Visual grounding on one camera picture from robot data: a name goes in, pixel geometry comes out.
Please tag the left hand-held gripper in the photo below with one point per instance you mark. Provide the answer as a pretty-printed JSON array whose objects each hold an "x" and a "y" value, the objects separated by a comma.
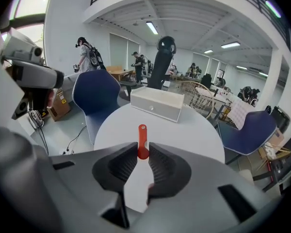
[{"x": 19, "y": 105}]

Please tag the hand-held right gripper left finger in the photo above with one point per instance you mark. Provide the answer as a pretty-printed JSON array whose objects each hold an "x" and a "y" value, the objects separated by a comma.
[{"x": 75, "y": 178}]

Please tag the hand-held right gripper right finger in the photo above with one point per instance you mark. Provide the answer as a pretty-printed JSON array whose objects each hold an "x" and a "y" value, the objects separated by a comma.
[{"x": 196, "y": 178}]

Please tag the small red object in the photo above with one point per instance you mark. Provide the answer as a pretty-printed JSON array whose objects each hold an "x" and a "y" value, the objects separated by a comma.
[{"x": 142, "y": 133}]

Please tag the white power strip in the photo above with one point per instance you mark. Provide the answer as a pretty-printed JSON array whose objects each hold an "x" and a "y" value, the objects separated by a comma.
[{"x": 66, "y": 152}]

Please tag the cardboard box with yellow label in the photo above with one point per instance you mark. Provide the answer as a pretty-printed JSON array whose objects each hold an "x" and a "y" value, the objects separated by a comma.
[{"x": 59, "y": 108}]

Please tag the round white table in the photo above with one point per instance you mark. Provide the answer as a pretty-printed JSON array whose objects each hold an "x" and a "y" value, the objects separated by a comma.
[{"x": 189, "y": 135}]

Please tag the blue plastic chair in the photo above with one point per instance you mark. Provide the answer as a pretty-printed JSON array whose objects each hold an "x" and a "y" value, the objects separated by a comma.
[
  {"x": 252, "y": 132},
  {"x": 94, "y": 91}
]

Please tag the wooden desk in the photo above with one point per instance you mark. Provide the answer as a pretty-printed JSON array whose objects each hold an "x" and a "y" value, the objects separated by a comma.
[{"x": 118, "y": 73}]

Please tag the table with patterned cloth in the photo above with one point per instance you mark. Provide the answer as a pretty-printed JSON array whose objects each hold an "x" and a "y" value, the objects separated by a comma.
[{"x": 241, "y": 110}]

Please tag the white drawer box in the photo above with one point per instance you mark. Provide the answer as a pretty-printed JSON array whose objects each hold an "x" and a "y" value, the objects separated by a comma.
[{"x": 155, "y": 105}]

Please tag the wooden chair with brown seat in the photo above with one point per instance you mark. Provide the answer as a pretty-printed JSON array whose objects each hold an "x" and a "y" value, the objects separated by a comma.
[{"x": 279, "y": 154}]

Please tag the black swivel chair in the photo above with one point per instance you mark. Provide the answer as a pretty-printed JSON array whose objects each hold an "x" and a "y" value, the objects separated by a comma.
[{"x": 206, "y": 80}]

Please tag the black appliance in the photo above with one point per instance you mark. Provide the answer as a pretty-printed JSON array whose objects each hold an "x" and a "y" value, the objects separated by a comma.
[{"x": 280, "y": 120}]

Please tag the black high-back office chair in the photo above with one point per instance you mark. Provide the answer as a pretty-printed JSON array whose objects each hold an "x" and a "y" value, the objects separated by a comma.
[{"x": 161, "y": 67}]

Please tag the left hand-held gripper camera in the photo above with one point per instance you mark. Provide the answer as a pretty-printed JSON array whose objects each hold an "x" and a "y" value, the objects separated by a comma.
[{"x": 19, "y": 45}]

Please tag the white table with black frame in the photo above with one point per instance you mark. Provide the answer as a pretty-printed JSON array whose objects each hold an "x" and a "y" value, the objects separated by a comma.
[{"x": 221, "y": 98}]

